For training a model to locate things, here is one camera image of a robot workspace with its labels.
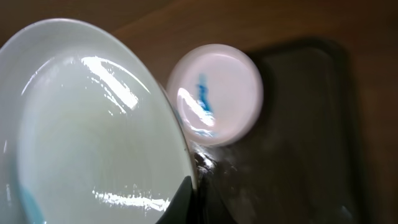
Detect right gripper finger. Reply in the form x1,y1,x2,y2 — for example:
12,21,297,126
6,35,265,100
156,176,194,224

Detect dark brown serving tray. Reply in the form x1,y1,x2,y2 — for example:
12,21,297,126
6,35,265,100
193,38,374,223

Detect white plate blue streak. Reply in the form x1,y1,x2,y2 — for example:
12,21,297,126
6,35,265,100
166,44,264,146

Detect large white plate blue smear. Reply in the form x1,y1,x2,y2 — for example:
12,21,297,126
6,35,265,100
1,19,197,223

